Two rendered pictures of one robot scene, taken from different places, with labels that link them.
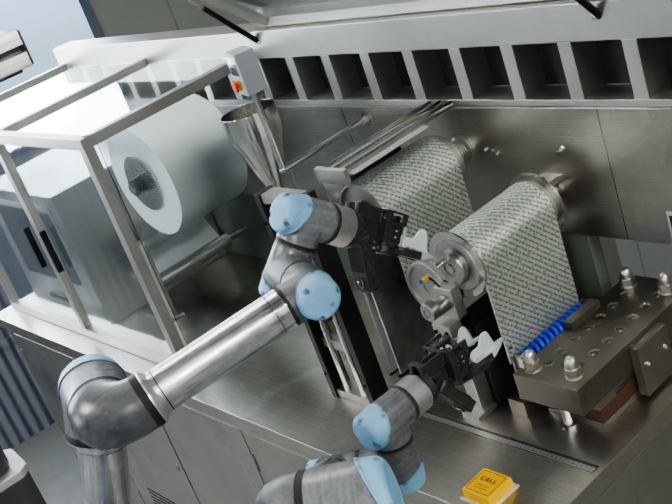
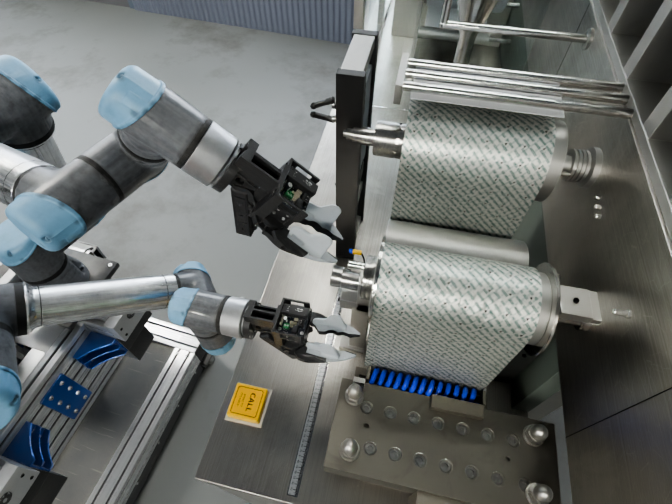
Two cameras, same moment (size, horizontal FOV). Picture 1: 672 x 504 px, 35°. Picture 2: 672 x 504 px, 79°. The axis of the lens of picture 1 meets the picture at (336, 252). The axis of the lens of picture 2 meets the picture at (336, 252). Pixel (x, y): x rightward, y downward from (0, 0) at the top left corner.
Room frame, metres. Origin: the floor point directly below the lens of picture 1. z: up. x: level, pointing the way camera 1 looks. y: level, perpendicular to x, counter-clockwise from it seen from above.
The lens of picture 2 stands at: (1.63, -0.43, 1.82)
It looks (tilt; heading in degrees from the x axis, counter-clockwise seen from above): 54 degrees down; 46
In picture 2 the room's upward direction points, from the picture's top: straight up
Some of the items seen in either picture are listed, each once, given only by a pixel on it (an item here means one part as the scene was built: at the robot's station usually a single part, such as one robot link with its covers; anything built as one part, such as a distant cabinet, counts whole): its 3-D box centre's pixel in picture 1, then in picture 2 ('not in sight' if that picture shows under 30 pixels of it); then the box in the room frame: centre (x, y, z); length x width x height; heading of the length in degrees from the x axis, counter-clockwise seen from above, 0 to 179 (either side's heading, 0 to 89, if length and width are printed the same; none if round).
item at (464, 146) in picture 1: (453, 155); (570, 165); (2.30, -0.33, 1.33); 0.07 x 0.07 x 0.07; 33
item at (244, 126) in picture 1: (251, 121); not in sight; (2.59, 0.08, 1.50); 0.14 x 0.14 x 0.06
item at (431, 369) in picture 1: (440, 369); (279, 324); (1.79, -0.11, 1.12); 0.12 x 0.08 x 0.09; 123
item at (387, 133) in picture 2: not in sight; (391, 139); (2.13, -0.06, 1.33); 0.06 x 0.06 x 0.06; 33
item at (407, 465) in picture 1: (392, 463); (212, 325); (1.71, 0.04, 1.01); 0.11 x 0.08 x 0.11; 75
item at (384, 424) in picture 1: (385, 420); (201, 310); (1.70, 0.02, 1.11); 0.11 x 0.08 x 0.09; 123
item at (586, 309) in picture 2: (545, 180); (578, 303); (2.10, -0.47, 1.28); 0.06 x 0.05 x 0.02; 123
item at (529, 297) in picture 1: (535, 296); (431, 359); (1.95, -0.35, 1.11); 0.23 x 0.01 x 0.18; 123
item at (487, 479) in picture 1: (487, 487); (248, 402); (1.67, -0.11, 0.91); 0.07 x 0.07 x 0.02; 33
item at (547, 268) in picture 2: (536, 204); (537, 308); (2.07, -0.43, 1.25); 0.15 x 0.01 x 0.15; 33
